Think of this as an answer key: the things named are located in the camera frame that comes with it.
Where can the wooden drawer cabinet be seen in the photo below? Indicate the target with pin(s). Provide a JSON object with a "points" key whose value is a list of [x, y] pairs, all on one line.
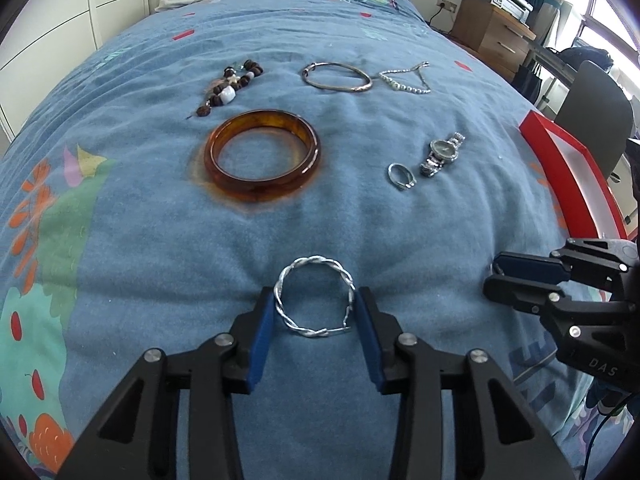
{"points": [[495, 35]]}

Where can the red jewelry box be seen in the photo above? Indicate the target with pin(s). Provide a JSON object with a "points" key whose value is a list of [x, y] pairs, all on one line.
{"points": [[570, 180]]}

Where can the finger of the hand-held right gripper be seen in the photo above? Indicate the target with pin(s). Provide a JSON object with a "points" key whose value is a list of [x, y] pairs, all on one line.
{"points": [[532, 267], [515, 292]]}

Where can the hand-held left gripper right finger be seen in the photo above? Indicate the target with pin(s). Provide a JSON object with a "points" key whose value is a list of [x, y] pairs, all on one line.
{"points": [[370, 340]]}

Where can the grey chair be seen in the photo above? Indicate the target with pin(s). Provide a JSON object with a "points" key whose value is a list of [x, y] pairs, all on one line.
{"points": [[595, 105]]}

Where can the silver wristwatch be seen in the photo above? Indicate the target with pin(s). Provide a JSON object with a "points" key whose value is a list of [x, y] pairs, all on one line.
{"points": [[442, 149]]}

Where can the white wardrobe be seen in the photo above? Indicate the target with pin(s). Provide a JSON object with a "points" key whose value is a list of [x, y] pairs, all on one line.
{"points": [[50, 25]]}

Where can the dark bag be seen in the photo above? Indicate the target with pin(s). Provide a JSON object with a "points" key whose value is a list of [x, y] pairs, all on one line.
{"points": [[585, 56]]}

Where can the wall outlet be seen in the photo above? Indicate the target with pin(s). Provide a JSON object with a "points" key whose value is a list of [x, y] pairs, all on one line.
{"points": [[447, 5]]}

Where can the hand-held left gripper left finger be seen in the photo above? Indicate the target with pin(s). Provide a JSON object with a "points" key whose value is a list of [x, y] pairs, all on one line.
{"points": [[262, 335]]}

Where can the amber bangle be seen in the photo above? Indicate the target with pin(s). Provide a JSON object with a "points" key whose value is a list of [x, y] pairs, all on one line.
{"points": [[260, 182]]}

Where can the blue printed blanket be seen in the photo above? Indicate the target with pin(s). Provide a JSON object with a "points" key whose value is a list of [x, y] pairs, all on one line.
{"points": [[150, 260]]}

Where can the glass desk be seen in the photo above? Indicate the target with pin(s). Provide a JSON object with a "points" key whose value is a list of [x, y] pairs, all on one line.
{"points": [[545, 55]]}

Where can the thin silver bangle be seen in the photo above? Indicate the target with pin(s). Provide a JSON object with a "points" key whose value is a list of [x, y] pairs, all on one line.
{"points": [[350, 89]]}

